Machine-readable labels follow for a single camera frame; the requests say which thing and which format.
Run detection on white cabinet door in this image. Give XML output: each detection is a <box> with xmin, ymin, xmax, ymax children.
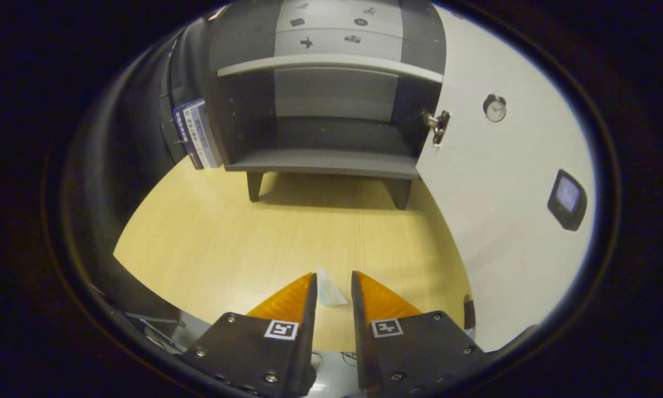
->
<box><xmin>416</xmin><ymin>6</ymin><xmax>596</xmax><ymax>352</ymax></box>

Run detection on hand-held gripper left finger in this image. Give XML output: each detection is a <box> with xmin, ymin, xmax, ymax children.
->
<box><xmin>178</xmin><ymin>271</ymin><xmax>318</xmax><ymax>398</ymax></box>

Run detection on blue and white books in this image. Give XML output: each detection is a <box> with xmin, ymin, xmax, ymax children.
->
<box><xmin>172</xmin><ymin>98</ymin><xmax>223</xmax><ymax>170</ymax></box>

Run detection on clear blue plastic item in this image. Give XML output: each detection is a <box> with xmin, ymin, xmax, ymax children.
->
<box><xmin>317</xmin><ymin>266</ymin><xmax>348</xmax><ymax>308</ymax></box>

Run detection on black backdrop cloth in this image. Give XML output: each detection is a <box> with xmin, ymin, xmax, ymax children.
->
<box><xmin>61</xmin><ymin>17</ymin><xmax>222</xmax><ymax>332</ymax></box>

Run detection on metal door hinge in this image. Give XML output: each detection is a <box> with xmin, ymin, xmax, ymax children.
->
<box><xmin>423</xmin><ymin>109</ymin><xmax>451</xmax><ymax>146</ymax></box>

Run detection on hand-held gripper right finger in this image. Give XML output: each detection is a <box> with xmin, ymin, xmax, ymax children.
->
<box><xmin>351</xmin><ymin>270</ymin><xmax>486</xmax><ymax>396</ymax></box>

